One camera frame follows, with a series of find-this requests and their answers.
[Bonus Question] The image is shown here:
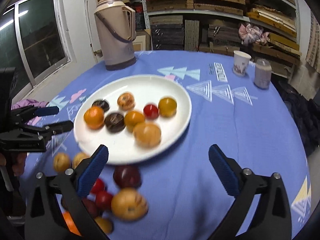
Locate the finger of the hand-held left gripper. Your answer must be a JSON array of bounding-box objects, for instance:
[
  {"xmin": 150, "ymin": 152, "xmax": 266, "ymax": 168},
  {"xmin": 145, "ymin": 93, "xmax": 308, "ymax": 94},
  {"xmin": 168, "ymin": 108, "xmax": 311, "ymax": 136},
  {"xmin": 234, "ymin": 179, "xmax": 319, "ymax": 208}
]
[
  {"xmin": 11, "ymin": 106, "xmax": 60, "ymax": 128},
  {"xmin": 22, "ymin": 120, "xmax": 74, "ymax": 140}
]

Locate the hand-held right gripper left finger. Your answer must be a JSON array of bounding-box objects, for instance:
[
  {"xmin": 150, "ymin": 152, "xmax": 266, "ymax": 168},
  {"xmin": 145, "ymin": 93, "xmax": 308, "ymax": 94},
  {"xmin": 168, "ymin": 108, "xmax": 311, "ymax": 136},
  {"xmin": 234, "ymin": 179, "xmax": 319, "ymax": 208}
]
[{"xmin": 24, "ymin": 144, "xmax": 109, "ymax": 240}]

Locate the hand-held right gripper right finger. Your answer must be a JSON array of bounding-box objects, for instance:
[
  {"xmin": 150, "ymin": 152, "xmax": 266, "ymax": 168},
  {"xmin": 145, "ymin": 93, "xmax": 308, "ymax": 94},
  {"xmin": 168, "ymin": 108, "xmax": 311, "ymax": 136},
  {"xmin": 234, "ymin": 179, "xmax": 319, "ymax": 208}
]
[{"xmin": 208, "ymin": 144, "xmax": 293, "ymax": 240}]

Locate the cherry tomato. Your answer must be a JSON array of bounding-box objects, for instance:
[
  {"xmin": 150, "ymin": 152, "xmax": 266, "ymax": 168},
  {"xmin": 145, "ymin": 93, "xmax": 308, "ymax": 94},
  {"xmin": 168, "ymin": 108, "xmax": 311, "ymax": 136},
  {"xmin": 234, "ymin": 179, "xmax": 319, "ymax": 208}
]
[
  {"xmin": 143, "ymin": 104, "xmax": 160, "ymax": 119},
  {"xmin": 90, "ymin": 178, "xmax": 106, "ymax": 195},
  {"xmin": 95, "ymin": 190, "xmax": 114, "ymax": 212}
]

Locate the small tan pepino melon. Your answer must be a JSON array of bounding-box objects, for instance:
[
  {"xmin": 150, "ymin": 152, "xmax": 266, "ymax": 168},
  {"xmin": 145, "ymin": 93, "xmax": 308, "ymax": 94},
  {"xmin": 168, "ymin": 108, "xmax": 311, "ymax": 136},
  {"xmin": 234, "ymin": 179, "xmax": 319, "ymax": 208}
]
[
  {"xmin": 72, "ymin": 152, "xmax": 91, "ymax": 169},
  {"xmin": 53, "ymin": 152, "xmax": 71, "ymax": 173}
]

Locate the dark red plum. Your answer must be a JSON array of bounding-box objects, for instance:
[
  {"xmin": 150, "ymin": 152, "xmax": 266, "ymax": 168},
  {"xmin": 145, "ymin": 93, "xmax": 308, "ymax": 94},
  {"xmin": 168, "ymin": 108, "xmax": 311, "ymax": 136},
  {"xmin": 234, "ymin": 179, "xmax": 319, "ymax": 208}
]
[
  {"xmin": 113, "ymin": 165, "xmax": 142, "ymax": 189},
  {"xmin": 81, "ymin": 197, "xmax": 100, "ymax": 218}
]

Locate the water chestnut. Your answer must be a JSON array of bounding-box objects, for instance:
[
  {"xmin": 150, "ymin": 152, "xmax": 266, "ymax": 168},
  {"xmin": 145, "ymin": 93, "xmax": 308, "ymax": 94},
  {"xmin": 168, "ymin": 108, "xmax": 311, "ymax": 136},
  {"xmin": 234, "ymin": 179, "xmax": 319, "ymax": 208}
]
[
  {"xmin": 91, "ymin": 99, "xmax": 110, "ymax": 112},
  {"xmin": 104, "ymin": 112, "xmax": 126, "ymax": 133}
]

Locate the speckled pepino melon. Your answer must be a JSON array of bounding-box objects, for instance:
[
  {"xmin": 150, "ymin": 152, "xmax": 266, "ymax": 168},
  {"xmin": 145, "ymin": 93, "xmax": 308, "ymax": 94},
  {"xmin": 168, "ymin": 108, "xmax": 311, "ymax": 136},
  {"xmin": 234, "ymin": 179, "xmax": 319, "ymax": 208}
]
[{"xmin": 111, "ymin": 187, "xmax": 148, "ymax": 221}]

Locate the large tangerine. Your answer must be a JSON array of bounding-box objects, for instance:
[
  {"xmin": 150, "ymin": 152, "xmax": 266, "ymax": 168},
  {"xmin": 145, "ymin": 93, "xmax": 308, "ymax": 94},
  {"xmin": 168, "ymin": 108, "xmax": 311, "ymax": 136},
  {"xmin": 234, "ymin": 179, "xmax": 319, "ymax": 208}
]
[{"xmin": 61, "ymin": 211, "xmax": 82, "ymax": 237}]

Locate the smooth orange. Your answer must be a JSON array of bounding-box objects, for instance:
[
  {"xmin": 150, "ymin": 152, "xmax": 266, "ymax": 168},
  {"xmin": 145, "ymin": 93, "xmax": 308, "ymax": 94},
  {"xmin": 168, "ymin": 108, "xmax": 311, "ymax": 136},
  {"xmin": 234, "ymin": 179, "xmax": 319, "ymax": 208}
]
[{"xmin": 124, "ymin": 110, "xmax": 146, "ymax": 133}]

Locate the large yellow pepino melon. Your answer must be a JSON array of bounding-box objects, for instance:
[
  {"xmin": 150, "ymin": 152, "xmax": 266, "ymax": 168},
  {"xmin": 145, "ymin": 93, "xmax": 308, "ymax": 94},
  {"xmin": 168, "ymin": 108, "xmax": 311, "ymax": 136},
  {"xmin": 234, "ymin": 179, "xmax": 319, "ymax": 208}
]
[{"xmin": 132, "ymin": 122, "xmax": 162, "ymax": 148}]

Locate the white plate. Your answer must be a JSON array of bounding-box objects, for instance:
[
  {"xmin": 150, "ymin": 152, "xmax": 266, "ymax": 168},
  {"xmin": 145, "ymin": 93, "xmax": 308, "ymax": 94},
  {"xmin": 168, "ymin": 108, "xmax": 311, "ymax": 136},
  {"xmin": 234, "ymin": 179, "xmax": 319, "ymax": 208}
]
[{"xmin": 73, "ymin": 74, "xmax": 192, "ymax": 165}]

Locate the small yellow loquat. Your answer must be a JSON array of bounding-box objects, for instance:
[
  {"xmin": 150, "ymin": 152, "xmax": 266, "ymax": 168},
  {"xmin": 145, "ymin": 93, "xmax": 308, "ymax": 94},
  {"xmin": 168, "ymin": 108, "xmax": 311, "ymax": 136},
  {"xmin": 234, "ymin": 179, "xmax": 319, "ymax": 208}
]
[{"xmin": 117, "ymin": 92, "xmax": 136, "ymax": 111}]

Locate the orange with green stem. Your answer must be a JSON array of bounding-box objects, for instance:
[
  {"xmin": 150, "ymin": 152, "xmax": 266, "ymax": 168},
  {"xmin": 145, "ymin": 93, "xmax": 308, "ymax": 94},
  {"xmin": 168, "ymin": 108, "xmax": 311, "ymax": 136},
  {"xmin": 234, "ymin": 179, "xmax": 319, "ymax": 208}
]
[{"xmin": 158, "ymin": 97, "xmax": 178, "ymax": 117}]

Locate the person's left hand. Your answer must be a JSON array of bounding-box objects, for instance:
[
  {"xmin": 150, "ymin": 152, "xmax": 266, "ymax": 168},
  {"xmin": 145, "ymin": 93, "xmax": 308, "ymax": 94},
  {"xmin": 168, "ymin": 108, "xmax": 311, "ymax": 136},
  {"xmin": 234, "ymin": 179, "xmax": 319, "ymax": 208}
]
[{"xmin": 10, "ymin": 153, "xmax": 27, "ymax": 177}]

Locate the purple cloth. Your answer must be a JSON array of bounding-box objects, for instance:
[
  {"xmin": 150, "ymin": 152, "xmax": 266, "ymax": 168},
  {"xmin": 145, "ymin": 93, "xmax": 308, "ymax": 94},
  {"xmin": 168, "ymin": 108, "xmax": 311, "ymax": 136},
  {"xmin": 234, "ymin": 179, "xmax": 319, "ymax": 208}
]
[{"xmin": 11, "ymin": 99, "xmax": 49, "ymax": 127}]

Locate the blue printed tablecloth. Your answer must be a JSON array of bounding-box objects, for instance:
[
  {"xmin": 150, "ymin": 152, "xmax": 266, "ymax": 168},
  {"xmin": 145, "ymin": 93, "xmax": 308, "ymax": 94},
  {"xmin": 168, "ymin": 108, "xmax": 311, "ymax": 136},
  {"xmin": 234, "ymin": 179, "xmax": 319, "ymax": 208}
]
[{"xmin": 19, "ymin": 50, "xmax": 313, "ymax": 240}]

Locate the white wooden plank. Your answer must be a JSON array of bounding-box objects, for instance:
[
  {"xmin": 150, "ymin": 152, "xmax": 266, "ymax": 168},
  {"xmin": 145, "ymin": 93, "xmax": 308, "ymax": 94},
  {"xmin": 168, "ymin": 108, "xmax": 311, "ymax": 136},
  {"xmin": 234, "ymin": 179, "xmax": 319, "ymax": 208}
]
[{"xmin": 84, "ymin": 0, "xmax": 100, "ymax": 63}]

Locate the black jacket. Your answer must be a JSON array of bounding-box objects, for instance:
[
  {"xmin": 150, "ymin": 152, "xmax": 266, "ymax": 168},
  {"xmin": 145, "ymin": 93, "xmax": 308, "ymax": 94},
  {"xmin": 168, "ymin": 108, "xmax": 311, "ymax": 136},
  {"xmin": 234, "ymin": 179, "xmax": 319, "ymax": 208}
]
[{"xmin": 272, "ymin": 80, "xmax": 320, "ymax": 157}]

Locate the beige thermos flask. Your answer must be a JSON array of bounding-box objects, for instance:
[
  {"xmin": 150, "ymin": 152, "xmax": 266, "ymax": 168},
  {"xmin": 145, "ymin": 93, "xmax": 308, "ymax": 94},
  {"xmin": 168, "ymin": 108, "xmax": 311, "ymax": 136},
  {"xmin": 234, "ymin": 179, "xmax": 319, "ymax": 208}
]
[{"xmin": 94, "ymin": 0, "xmax": 137, "ymax": 71}]

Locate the grey drink can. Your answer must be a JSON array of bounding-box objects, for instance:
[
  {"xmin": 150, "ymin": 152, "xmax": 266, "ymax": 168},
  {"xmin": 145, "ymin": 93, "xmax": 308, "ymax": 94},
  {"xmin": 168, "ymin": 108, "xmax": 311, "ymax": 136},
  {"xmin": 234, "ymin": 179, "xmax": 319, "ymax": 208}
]
[{"xmin": 254, "ymin": 58, "xmax": 272, "ymax": 90}]

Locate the white paper cup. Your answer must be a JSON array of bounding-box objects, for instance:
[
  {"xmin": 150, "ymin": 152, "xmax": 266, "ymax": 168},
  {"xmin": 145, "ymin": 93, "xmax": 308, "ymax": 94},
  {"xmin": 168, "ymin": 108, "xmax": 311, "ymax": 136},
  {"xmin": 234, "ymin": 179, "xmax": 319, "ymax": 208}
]
[{"xmin": 233, "ymin": 50, "xmax": 252, "ymax": 77}]

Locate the pink crumpled cloth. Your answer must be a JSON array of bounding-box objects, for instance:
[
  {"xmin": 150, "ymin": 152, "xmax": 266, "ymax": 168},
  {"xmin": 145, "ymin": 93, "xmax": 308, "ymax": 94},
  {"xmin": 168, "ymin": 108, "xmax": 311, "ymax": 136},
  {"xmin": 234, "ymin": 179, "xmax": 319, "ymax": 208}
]
[{"xmin": 238, "ymin": 22, "xmax": 270, "ymax": 46}]

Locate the brick pattern curtain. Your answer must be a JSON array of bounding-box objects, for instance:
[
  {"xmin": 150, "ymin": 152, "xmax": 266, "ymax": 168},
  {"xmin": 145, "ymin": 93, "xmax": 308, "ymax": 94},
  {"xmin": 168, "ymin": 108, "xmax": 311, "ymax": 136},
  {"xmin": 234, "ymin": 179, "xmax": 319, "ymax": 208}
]
[{"xmin": 305, "ymin": 11, "xmax": 320, "ymax": 73}]

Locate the white metal shelf rack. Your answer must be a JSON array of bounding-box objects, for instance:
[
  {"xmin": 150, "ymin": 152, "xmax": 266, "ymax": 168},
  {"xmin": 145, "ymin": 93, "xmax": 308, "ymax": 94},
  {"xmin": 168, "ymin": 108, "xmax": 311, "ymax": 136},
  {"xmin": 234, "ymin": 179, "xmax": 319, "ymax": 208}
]
[{"xmin": 101, "ymin": 0, "xmax": 303, "ymax": 85}]

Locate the aluminium frame window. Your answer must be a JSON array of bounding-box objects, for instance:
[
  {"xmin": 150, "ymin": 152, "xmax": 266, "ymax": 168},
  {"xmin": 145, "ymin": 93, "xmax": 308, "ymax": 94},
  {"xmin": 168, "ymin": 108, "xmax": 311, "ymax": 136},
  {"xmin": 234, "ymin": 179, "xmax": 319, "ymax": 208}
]
[{"xmin": 0, "ymin": 0, "xmax": 77, "ymax": 98}]

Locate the beige picture frame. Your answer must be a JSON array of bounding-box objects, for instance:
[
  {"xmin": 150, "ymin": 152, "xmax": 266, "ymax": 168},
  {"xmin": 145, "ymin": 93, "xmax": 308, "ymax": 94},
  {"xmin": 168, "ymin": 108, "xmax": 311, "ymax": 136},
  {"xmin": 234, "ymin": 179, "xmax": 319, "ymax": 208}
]
[{"xmin": 132, "ymin": 29, "xmax": 152, "ymax": 52}]

